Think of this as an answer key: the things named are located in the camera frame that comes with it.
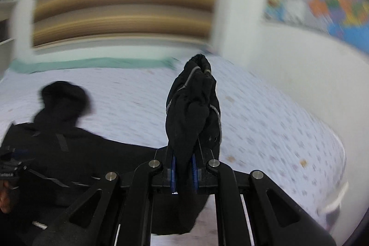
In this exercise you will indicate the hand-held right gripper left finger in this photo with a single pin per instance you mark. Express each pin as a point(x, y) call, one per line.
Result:
point(173, 174)

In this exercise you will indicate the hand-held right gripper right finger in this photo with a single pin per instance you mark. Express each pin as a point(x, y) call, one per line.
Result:
point(195, 174)

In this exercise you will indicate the black jacket with white piping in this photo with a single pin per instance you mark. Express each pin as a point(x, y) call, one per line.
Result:
point(190, 119)

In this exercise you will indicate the person's left hand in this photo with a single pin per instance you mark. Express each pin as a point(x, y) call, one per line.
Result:
point(5, 200)

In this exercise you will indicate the white floral bedspread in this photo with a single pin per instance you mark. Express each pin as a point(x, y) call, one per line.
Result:
point(121, 96)

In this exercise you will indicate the green bed sheet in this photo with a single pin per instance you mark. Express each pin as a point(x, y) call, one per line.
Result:
point(86, 64)

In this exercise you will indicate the white built-in bookshelf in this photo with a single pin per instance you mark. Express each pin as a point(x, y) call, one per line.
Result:
point(5, 32)

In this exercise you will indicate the white plastic device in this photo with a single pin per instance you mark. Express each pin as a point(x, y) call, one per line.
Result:
point(335, 197)

